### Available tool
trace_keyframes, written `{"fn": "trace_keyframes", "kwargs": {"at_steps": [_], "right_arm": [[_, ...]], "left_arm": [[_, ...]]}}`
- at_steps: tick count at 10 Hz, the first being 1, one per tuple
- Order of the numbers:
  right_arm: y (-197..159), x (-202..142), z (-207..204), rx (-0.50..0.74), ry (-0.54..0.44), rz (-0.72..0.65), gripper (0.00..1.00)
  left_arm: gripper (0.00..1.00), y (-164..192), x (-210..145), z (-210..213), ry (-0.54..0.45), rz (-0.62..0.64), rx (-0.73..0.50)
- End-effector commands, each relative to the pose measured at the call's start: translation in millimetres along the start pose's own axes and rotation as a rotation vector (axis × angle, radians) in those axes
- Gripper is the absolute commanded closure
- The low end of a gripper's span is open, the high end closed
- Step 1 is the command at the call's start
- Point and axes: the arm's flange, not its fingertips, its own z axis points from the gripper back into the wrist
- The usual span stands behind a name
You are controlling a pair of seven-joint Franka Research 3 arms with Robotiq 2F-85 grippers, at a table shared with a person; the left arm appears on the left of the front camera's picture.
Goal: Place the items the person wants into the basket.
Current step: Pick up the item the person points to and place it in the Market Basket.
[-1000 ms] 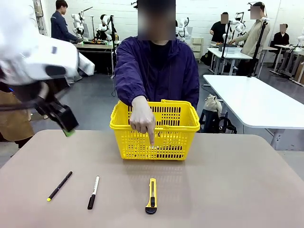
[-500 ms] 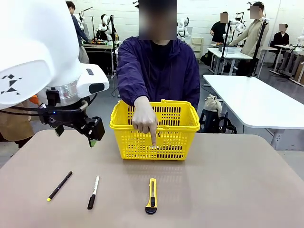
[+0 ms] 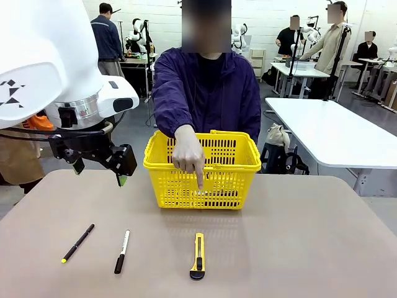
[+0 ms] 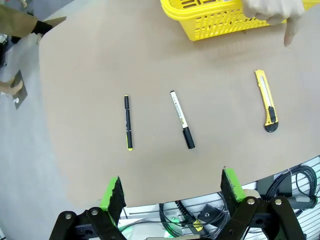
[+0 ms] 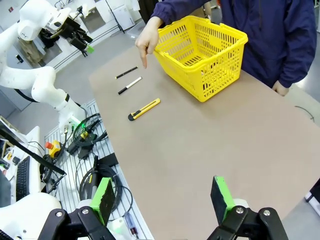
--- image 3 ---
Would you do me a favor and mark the yellow black utility knife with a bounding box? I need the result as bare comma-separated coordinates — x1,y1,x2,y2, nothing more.
189,232,206,280

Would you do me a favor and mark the white work table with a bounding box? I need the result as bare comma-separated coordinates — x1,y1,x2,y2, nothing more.
269,60,331,99

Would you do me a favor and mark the black equipment base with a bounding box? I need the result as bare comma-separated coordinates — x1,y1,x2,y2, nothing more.
259,142,298,174

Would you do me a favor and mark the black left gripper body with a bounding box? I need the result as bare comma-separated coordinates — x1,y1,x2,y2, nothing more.
48,132,114,170

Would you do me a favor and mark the large white table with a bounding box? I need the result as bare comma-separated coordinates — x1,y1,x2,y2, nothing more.
264,97,397,197

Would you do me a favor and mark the white marker black cap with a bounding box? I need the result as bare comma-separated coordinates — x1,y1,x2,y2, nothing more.
114,229,131,274

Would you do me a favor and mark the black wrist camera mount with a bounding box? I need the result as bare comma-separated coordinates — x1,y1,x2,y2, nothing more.
57,104,79,129

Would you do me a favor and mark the bystander in tan apron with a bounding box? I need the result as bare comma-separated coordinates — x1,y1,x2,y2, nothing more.
0,122,46,199

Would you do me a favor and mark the tall black pole stand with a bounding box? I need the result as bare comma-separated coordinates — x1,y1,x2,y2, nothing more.
322,23,353,102

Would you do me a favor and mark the person's right hand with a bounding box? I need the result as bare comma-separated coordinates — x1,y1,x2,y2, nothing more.
171,124,207,190

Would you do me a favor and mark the yellow plastic shopping basket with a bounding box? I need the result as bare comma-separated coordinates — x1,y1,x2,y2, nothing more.
142,129,262,211

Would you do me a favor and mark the man in blue jacket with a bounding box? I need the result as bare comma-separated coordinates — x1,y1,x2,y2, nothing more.
89,2,125,78

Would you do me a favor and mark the beige cloth bag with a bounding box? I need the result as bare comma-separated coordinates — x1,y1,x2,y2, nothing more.
265,122,291,148

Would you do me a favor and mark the black pen yellow tip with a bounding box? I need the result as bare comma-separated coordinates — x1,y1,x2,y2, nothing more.
60,223,96,264

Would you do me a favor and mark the thin black pole stand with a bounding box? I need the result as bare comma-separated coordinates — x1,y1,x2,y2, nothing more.
287,26,303,94

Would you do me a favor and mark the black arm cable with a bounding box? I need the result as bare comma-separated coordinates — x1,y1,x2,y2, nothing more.
0,120,114,141

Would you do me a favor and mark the black backpack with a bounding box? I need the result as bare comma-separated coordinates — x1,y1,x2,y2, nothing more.
283,151,310,176

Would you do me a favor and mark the white humanoid robot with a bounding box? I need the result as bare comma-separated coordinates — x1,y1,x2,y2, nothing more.
231,22,249,53
125,17,153,55
302,15,323,47

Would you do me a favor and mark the person's right forearm purple sleeve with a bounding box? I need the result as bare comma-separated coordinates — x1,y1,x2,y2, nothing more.
153,93,197,139

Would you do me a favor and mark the seated bystander in black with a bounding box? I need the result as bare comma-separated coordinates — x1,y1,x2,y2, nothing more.
355,30,380,61

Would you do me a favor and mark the person in purple jacket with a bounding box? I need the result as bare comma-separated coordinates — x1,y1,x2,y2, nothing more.
152,0,262,147

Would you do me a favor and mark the white step stool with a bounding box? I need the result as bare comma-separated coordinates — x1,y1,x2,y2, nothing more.
249,48,267,78

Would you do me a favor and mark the bystander in black tee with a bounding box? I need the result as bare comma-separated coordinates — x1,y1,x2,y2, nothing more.
275,14,306,58

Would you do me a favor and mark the bystander in beige coat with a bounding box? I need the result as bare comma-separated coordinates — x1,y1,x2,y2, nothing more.
299,1,352,83

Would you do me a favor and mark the white height-adjustable desk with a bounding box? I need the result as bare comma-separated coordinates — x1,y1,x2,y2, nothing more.
350,57,397,100

